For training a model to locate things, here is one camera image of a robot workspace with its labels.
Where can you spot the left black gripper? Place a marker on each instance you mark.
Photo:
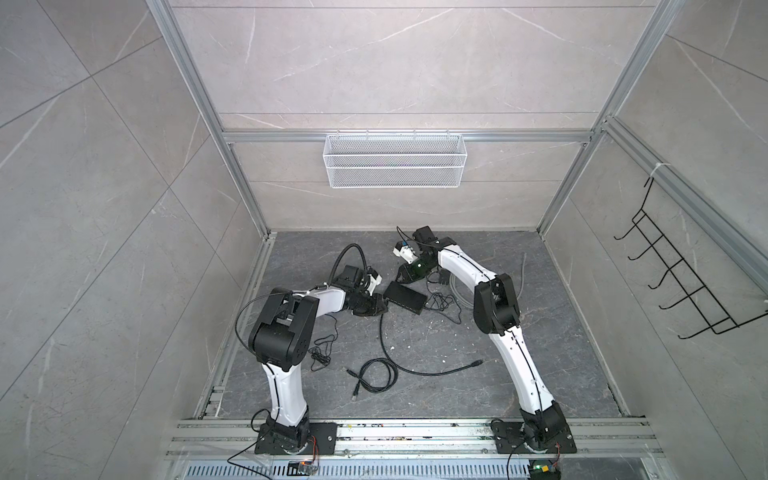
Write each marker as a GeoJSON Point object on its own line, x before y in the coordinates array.
{"type": "Point", "coordinates": [377, 309]}

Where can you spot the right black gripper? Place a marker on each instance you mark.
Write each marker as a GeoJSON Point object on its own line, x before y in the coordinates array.
{"type": "Point", "coordinates": [407, 275]}

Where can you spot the black power adapter with cable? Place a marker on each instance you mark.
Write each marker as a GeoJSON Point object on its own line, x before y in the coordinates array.
{"type": "Point", "coordinates": [444, 304]}

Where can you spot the ribbed black network switch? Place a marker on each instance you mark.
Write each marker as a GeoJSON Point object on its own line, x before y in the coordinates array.
{"type": "Point", "coordinates": [405, 297]}

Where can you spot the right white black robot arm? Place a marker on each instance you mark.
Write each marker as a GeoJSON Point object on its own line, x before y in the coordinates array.
{"type": "Point", "coordinates": [496, 313]}

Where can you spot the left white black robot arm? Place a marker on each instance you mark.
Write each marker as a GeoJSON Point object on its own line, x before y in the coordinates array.
{"type": "Point", "coordinates": [280, 336]}

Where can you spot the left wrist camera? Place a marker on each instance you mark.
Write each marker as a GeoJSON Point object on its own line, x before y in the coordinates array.
{"type": "Point", "coordinates": [371, 280]}

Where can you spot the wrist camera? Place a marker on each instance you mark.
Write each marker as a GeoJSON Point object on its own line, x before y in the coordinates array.
{"type": "Point", "coordinates": [404, 251]}
{"type": "Point", "coordinates": [371, 280]}

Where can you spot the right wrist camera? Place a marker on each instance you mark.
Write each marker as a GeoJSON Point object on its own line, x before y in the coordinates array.
{"type": "Point", "coordinates": [404, 251]}

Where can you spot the white wire mesh basket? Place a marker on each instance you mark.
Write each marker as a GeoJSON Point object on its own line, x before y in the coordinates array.
{"type": "Point", "coordinates": [358, 161]}

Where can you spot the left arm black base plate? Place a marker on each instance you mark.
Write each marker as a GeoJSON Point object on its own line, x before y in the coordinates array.
{"type": "Point", "coordinates": [306, 438]}

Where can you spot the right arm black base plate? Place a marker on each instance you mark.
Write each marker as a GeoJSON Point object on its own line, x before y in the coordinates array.
{"type": "Point", "coordinates": [520, 438]}

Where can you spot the aluminium mounting rail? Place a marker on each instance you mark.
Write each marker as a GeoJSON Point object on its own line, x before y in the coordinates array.
{"type": "Point", "coordinates": [425, 438]}

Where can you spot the black wire hook rack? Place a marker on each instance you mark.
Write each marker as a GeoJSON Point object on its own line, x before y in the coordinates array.
{"type": "Point", "coordinates": [694, 291]}

